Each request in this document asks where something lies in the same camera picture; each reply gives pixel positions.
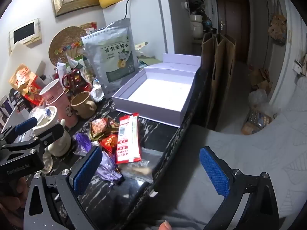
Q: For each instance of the person's left hand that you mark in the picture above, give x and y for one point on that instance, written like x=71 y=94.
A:
x=12 y=191

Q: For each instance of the beige mug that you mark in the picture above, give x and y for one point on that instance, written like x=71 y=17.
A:
x=81 y=105

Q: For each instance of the crumpled white tissue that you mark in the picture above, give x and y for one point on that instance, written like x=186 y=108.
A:
x=98 y=92

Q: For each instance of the white gift box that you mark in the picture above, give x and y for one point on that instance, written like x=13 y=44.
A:
x=156 y=93

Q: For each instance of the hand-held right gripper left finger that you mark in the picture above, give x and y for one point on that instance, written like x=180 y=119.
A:
x=86 y=170

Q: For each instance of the hanging patterned tote bag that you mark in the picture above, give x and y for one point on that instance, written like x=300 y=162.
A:
x=278 y=28

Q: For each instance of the white wall switch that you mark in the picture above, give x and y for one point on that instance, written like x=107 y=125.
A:
x=297 y=66

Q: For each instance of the brown paper bag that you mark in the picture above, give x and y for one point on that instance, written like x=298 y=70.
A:
x=206 y=60
x=219 y=81
x=230 y=60

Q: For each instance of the beige paper envelope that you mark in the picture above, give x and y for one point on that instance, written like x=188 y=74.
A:
x=141 y=46

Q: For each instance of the purple organza sachet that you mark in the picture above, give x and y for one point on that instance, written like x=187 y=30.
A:
x=81 y=142
x=109 y=170

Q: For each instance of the orange snack bag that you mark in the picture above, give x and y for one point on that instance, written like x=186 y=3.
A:
x=25 y=83

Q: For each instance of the person's right hand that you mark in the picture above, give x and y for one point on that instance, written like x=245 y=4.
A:
x=165 y=225

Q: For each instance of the silver stand-up pouch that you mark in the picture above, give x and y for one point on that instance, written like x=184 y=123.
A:
x=112 y=60

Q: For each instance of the white plastic bag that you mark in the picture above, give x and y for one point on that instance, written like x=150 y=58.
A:
x=260 y=100

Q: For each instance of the white refrigerator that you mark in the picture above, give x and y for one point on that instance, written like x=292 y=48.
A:
x=172 y=19

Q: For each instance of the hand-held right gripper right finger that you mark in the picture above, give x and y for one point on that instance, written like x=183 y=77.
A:
x=215 y=172

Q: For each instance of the long red packet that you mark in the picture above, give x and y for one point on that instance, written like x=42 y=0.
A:
x=127 y=139

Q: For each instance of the round woven wall mat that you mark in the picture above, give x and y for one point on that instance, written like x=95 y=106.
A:
x=64 y=38

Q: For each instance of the cardboard egg box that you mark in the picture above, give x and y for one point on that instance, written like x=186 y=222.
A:
x=256 y=122

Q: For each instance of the black printed box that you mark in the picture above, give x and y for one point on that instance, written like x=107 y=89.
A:
x=9 y=104

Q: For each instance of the white ceramic crock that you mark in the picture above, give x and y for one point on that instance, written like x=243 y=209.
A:
x=196 y=28

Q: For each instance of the pink paper cup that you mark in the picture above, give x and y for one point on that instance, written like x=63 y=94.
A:
x=60 y=105

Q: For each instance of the gold and orange candy packet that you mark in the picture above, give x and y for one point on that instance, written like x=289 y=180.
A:
x=100 y=127

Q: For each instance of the white lidded cup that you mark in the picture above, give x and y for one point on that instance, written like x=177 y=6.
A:
x=57 y=146

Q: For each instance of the white translucent sheet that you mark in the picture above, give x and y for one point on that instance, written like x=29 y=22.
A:
x=16 y=57

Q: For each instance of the wall intercom panel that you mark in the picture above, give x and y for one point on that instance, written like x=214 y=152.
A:
x=25 y=32

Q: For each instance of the grey leaf-pattern bedsheet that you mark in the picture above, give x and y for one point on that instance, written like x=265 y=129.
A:
x=251 y=153

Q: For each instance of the clear plastic bag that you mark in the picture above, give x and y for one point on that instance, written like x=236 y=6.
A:
x=144 y=165

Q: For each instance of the dark brown door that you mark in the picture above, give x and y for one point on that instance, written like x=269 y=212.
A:
x=235 y=21

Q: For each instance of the brown cardboard pile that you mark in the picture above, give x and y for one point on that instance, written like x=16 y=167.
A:
x=260 y=77

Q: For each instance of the red scissors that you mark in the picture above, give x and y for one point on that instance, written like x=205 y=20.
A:
x=70 y=77

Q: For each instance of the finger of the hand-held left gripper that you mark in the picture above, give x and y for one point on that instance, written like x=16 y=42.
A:
x=24 y=124
x=51 y=134

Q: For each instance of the red and yellow candy packet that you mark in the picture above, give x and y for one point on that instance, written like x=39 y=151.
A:
x=109 y=143

